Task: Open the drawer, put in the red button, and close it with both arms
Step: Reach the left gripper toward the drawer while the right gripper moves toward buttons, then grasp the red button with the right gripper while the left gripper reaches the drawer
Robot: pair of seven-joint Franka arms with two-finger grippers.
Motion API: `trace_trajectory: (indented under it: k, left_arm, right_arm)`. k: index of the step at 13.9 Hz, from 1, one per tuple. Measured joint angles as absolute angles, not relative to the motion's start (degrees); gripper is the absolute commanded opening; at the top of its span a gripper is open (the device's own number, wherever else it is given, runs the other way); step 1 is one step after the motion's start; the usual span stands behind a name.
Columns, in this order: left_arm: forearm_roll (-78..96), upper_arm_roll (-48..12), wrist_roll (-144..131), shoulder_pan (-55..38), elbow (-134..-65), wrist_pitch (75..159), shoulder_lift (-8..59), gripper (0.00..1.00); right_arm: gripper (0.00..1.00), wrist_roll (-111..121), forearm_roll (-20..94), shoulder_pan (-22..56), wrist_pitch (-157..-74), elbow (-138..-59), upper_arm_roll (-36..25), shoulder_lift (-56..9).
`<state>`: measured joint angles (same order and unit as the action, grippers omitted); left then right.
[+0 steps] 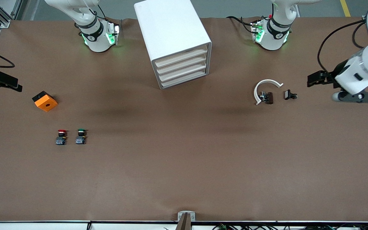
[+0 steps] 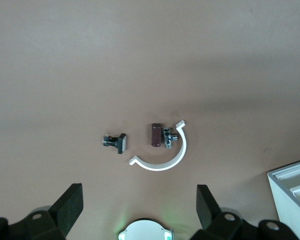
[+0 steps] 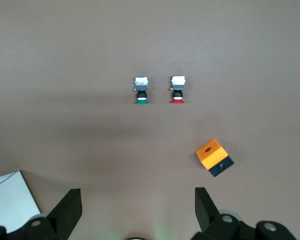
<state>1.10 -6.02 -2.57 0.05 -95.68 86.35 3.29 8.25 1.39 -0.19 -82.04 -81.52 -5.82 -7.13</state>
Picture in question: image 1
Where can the aluminium frame profile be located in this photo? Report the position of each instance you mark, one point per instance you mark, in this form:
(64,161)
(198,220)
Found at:
(4,22)

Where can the red push button switch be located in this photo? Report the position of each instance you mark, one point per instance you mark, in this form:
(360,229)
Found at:
(61,140)

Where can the small black clip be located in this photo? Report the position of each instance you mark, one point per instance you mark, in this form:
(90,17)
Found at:
(287,94)

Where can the large table cover sheet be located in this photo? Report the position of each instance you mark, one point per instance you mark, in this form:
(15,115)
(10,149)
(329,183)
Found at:
(184,159)

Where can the white curved plastic part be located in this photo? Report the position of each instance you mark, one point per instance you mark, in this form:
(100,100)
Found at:
(268,80)

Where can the white drawer cabinet shell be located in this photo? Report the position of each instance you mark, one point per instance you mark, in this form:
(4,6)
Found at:
(168,25)

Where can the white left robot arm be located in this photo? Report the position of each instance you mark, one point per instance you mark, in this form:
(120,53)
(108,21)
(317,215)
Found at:
(272,43)

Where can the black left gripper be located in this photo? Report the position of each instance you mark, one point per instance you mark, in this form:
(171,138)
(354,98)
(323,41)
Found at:
(334,75)

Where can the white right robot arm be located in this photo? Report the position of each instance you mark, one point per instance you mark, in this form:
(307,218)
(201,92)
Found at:
(91,41)

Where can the orange box with hole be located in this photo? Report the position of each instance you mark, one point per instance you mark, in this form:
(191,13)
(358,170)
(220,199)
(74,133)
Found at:
(46,103)

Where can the small dark brown component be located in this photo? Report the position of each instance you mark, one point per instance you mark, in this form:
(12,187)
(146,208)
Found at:
(269,98)

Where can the grey bracket with brown post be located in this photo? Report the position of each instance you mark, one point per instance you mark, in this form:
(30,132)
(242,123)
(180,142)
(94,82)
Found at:
(185,223)

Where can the cream cabinet drawer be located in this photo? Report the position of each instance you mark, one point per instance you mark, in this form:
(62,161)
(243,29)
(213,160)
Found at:
(181,71)
(182,79)
(180,64)
(180,56)

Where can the green push button switch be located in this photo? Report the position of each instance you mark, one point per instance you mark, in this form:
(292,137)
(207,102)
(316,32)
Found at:
(80,140)

